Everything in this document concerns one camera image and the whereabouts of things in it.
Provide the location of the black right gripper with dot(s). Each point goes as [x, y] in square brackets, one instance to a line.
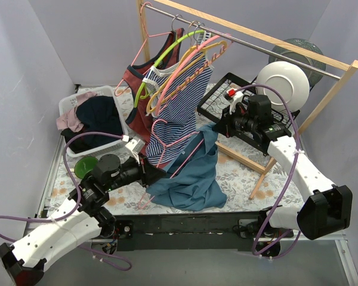
[227, 124]

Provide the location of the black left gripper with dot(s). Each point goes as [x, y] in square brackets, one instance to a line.
[145, 173]

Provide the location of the thin pink wire hanger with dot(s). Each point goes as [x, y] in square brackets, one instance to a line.
[171, 150]

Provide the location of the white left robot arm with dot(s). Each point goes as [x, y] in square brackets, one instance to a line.
[81, 216]

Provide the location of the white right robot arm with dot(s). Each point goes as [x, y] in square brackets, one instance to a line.
[327, 206]

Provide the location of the red tank top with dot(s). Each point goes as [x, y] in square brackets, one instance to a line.
[137, 119]

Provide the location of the blue white striped tank top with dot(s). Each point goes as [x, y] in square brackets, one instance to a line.
[180, 115]

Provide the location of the yellow plastic hanger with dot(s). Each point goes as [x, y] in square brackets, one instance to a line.
[155, 77]

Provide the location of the thick pink plastic hanger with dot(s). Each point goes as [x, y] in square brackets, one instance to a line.
[191, 57]

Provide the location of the green plastic hanger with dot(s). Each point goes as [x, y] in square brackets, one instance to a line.
[167, 50]

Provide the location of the floral table mat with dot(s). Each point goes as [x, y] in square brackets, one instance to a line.
[236, 180]

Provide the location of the green mug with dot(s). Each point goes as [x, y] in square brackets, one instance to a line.
[84, 166]

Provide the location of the dark navy garment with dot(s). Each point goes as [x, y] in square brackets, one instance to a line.
[98, 114]

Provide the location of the white ceramic plate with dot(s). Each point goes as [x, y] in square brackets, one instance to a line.
[288, 80]

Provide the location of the pink garment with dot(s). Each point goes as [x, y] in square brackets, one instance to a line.
[69, 120]

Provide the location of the white plastic laundry basket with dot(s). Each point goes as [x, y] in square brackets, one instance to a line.
[93, 145]

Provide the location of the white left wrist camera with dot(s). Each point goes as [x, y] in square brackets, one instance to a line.
[135, 145]

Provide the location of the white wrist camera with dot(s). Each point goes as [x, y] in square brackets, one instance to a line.
[233, 97]
[135, 145]

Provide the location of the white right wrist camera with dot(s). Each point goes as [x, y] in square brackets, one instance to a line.
[233, 97]

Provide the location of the black wire dish rack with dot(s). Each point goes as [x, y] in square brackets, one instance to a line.
[214, 98]

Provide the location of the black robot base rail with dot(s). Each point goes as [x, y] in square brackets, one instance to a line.
[184, 231]

